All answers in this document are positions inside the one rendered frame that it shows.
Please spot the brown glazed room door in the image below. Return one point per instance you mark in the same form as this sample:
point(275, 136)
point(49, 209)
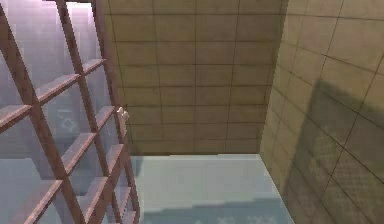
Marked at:
point(36, 116)

